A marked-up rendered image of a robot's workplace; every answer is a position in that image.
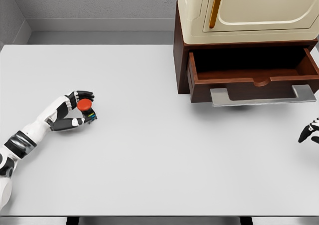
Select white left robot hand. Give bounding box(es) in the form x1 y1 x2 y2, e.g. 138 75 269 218
36 90 98 133

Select red button switch black base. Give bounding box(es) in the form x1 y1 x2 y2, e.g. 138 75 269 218
76 98 98 123

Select brown wooden drawer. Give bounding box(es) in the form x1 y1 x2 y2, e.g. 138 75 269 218
187 47 319 104

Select dark brown wooden cabinet base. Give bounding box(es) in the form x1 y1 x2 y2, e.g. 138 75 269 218
173 3 319 95

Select cream cabinet body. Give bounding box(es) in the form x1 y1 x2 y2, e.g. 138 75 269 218
177 0 319 45

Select cream cabinet door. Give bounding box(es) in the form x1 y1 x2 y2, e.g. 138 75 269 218
202 0 319 33

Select silver drawer handle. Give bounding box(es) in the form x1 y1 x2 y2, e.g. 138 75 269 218
209 84 317 108

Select gold door handle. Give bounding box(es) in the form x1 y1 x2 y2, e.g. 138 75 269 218
208 0 224 29

